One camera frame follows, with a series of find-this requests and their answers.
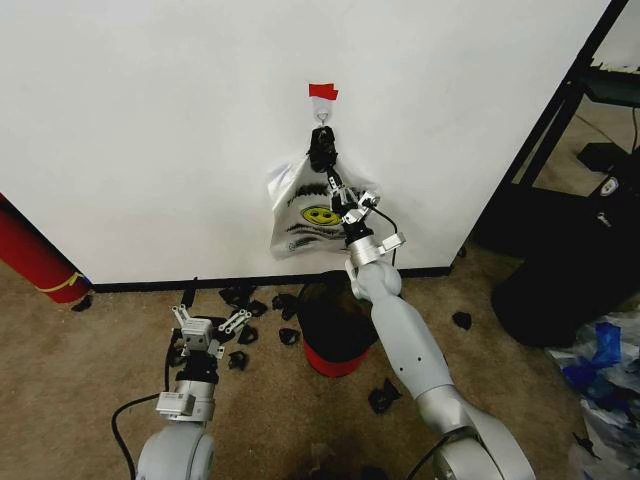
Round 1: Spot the black metal frame shelf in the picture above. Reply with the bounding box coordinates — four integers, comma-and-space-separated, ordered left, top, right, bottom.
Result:
503, 62, 640, 194

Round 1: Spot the black bulky equipment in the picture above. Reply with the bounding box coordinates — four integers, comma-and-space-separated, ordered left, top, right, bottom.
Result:
490, 142, 640, 349

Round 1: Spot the blue and white bag heap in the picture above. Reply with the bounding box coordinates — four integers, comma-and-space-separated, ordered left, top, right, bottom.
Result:
543, 310, 640, 480

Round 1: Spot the white adhesive wall hook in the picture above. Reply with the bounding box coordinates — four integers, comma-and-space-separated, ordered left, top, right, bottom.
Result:
311, 96, 337, 127

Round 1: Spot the red roll with yellow band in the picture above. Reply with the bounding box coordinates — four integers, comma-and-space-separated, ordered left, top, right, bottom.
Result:
0, 193, 93, 305

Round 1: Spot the black baseboard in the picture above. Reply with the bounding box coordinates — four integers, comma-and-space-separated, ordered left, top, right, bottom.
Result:
91, 268, 452, 294

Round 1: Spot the black right arm base cable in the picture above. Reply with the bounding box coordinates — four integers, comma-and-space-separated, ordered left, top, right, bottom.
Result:
407, 433, 454, 480

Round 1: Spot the white smiley face plastic bag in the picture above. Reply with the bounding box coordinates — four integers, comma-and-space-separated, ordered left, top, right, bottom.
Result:
264, 126, 382, 262

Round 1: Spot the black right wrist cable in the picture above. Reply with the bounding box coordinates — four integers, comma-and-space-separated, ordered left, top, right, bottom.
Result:
360, 191, 407, 267

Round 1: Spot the red bin with black liner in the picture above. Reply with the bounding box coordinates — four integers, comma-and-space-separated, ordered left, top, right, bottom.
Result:
296, 282, 377, 380

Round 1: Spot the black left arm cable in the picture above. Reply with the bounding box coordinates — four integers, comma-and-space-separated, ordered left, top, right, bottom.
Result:
110, 392, 176, 480

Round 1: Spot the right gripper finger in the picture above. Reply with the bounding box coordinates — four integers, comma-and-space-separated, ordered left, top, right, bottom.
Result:
340, 184, 363, 211
326, 168, 347, 208

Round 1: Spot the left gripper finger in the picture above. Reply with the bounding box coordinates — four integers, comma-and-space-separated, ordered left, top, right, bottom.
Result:
216, 288, 259, 337
171, 277, 200, 330

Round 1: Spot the red tape strip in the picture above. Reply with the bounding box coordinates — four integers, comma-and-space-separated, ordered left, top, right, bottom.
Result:
307, 82, 340, 102

